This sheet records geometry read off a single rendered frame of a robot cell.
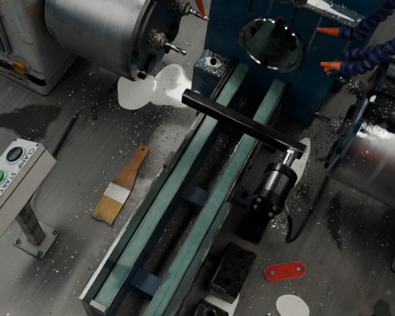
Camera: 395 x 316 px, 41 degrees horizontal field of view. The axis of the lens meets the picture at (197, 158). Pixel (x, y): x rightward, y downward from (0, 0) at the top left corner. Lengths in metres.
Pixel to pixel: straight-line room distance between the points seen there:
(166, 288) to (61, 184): 0.36
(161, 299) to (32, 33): 0.58
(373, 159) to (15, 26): 0.74
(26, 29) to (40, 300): 0.54
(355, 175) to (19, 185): 0.57
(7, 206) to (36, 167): 0.08
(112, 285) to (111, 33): 0.46
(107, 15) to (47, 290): 0.54
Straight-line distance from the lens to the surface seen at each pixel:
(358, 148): 0.94
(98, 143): 1.22
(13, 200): 0.90
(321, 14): 1.04
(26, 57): 1.23
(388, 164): 0.95
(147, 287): 1.05
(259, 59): 1.17
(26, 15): 1.10
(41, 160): 0.91
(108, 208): 1.14
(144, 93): 1.28
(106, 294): 0.97
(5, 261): 1.14
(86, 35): 1.04
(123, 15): 0.99
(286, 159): 0.98
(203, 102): 1.00
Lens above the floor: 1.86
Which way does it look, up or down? 62 degrees down
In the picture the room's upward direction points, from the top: 11 degrees clockwise
